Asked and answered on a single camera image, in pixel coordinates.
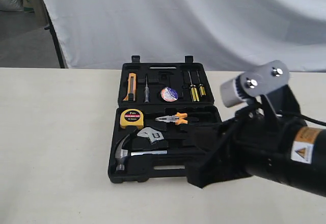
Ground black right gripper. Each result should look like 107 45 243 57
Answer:
187 101 310 188

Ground adjustable wrench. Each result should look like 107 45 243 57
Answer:
134 127 169 149

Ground blue electrical tape roll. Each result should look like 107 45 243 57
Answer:
160 87 178 102

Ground claw hammer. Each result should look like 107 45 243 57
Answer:
114 134 168 172

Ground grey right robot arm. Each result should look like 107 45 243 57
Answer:
186 103 325 196

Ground black plastic tool case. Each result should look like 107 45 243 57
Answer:
107 55 221 184

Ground yellow black screwdriver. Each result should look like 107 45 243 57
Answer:
196 70 206 97
187 70 199 102

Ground clear tester screwdriver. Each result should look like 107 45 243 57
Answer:
144 74 150 103

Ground yellow tape measure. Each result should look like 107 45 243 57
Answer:
120 108 144 130

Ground orange utility knife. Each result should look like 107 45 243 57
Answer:
123 73 137 101

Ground white backdrop cloth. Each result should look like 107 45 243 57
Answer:
44 0 325 72

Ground black backdrop stand pole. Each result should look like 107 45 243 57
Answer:
41 0 66 69

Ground wooden cabinet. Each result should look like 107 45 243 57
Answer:
31 0 48 26

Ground orange handled pliers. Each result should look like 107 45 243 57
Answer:
155 113 188 126

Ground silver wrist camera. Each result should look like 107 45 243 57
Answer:
219 60 301 123

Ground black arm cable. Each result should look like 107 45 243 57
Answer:
275 111 326 127

